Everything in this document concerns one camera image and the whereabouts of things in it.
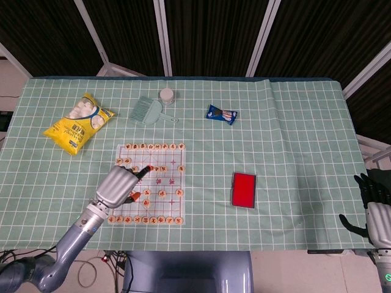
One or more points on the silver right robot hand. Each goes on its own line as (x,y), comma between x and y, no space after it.
(380,222)

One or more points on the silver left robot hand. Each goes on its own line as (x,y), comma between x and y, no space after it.
(116,186)

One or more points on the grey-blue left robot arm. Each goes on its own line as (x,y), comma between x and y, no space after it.
(73,238)

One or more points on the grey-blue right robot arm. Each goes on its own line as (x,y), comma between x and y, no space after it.
(385,268)

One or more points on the white xiangqi board sheet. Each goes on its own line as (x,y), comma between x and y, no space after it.
(174,210)

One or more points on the yellow candy bag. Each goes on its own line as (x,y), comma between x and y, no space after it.
(76,128)

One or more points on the white metal rack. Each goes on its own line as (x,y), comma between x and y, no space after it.
(377,151)

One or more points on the mint green mini brush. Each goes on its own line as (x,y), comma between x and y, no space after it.
(140,110)

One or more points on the mint green mini dustpan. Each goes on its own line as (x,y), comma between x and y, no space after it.
(155,113)

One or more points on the small white jar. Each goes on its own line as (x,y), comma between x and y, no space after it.
(167,96)

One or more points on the grey-blue robot torso base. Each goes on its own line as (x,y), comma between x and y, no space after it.
(189,271)

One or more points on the white partition foot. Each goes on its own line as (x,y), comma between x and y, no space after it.
(119,70)

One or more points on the black partition panel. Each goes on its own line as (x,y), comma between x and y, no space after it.
(330,30)
(46,30)
(214,30)
(378,107)
(131,30)

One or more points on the blue cookie packet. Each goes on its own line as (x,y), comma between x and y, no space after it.
(220,114)

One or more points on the red ink pad case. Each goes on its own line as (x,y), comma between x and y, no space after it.
(243,190)

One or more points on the green checked tablecloth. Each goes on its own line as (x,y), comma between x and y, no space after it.
(275,137)

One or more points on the white partition frame post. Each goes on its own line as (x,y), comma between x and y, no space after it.
(366,72)
(13,59)
(91,30)
(263,36)
(164,36)

